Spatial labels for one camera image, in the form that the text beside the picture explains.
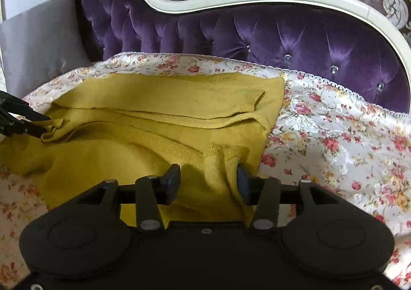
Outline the mustard yellow knit sweater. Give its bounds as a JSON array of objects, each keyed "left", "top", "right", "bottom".
[{"left": 1, "top": 73, "right": 285, "bottom": 222}]

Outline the purple tufted velvet headboard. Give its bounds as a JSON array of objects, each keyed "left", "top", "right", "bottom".
[{"left": 77, "top": 0, "right": 410, "bottom": 113}]

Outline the grey square pillow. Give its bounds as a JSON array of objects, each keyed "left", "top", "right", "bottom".
[{"left": 1, "top": 0, "right": 92, "bottom": 98}]

